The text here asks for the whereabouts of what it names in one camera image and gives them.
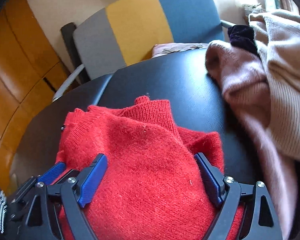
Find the red knit sweater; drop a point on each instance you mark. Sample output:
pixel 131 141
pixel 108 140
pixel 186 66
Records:
pixel 145 160

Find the pale patterned seat cushion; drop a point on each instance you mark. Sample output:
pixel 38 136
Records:
pixel 175 49

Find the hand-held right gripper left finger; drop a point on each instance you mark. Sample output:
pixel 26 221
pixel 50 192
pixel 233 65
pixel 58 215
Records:
pixel 92 182

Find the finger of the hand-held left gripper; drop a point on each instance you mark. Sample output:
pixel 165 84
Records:
pixel 51 172
pixel 70 173

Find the pink knit sweater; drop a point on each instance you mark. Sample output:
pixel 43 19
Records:
pixel 242 75

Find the dark purple velvet cloth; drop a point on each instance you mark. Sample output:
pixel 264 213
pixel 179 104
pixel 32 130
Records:
pixel 242 37

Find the wooden cabinet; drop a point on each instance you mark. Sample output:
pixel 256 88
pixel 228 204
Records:
pixel 20 67

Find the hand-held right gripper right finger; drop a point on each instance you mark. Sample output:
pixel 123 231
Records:
pixel 210 177

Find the beige ribbed sweater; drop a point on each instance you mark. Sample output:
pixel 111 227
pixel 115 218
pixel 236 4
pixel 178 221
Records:
pixel 290 80

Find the grey yellow blue chair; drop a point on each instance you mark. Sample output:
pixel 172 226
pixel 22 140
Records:
pixel 137 30

